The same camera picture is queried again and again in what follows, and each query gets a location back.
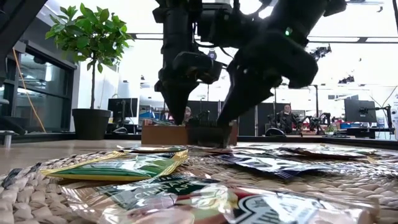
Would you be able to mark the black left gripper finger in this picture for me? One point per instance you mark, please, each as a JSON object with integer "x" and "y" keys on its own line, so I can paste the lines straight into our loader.
{"x": 177, "y": 96}

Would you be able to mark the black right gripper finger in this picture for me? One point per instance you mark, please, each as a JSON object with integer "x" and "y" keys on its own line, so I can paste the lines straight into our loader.
{"x": 242, "y": 90}

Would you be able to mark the purple blackcurrant tea packet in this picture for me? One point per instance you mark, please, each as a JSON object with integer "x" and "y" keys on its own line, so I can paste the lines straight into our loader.
{"x": 270, "y": 165}

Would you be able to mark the black background robot arm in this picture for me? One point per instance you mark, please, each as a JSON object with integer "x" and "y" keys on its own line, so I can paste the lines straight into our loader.
{"x": 314, "y": 121}

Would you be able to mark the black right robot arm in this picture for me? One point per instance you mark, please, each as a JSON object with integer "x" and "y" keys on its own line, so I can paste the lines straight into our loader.
{"x": 304, "y": 15}

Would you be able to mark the person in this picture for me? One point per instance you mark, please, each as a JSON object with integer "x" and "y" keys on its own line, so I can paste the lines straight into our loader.
{"x": 187, "y": 113}
{"x": 286, "y": 119}

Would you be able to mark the black office partition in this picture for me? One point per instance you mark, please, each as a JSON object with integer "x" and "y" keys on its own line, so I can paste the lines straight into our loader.
{"x": 264, "y": 118}

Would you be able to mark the wooden three-compartment box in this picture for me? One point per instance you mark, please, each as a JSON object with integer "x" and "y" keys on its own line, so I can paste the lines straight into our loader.
{"x": 161, "y": 134}

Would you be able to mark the black ceiling spotlight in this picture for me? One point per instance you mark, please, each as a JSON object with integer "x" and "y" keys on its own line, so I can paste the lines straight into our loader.
{"x": 346, "y": 79}
{"x": 320, "y": 51}

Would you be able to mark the black computer monitor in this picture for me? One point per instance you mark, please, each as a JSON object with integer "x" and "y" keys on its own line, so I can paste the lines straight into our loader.
{"x": 122, "y": 107}
{"x": 360, "y": 110}

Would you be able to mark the green leafy plant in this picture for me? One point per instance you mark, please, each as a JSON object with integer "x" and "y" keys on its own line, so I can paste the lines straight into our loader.
{"x": 90, "y": 34}

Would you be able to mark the black plant pot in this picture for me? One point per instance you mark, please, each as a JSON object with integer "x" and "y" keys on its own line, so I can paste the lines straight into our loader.
{"x": 91, "y": 124}

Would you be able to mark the black background desk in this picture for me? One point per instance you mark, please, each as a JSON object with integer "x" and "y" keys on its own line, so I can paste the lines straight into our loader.
{"x": 370, "y": 130}

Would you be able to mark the round woven straw mat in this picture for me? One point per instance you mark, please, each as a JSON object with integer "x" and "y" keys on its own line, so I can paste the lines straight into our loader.
{"x": 25, "y": 199}

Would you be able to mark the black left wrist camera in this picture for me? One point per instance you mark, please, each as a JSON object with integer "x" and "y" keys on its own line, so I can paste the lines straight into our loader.
{"x": 192, "y": 67}

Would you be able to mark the black aluminium table frame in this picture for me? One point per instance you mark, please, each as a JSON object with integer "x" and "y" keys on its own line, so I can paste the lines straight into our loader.
{"x": 311, "y": 139}

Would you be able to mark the silver metal post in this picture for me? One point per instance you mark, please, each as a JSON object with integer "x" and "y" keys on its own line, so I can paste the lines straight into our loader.
{"x": 7, "y": 138}

